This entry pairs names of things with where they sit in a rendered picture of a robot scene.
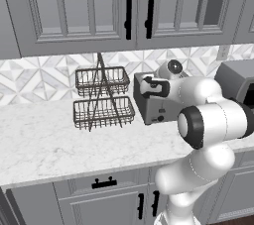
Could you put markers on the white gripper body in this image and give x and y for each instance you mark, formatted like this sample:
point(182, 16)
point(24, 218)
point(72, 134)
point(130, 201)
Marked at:
point(144, 88)

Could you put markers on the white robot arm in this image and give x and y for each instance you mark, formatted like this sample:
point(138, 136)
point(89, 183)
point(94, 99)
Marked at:
point(211, 116)

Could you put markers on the toaster lever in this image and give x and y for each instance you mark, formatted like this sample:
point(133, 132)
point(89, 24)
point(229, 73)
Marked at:
point(161, 106)

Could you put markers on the black toaster knob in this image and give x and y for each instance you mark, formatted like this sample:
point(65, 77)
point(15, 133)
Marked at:
point(161, 118)

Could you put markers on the grey toaster oven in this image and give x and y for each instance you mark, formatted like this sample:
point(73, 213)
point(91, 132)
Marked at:
point(233, 75)

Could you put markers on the grey drawer front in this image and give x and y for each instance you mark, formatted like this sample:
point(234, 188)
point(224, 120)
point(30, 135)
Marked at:
point(82, 184)

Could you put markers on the grey base cupboard door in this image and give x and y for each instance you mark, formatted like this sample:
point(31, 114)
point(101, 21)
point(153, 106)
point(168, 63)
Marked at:
point(150, 207)
point(102, 210)

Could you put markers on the grey base cupboard run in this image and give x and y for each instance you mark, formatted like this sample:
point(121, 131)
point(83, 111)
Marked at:
point(236, 186)

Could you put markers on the grey plain base panel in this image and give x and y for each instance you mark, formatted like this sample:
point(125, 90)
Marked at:
point(33, 205)

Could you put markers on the grey wall socket plate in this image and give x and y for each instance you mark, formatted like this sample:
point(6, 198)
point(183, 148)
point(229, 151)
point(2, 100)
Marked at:
point(224, 52)

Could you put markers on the grey wall cupboard door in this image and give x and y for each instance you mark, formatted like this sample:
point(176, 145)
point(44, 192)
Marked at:
point(247, 11)
point(76, 7)
point(185, 7)

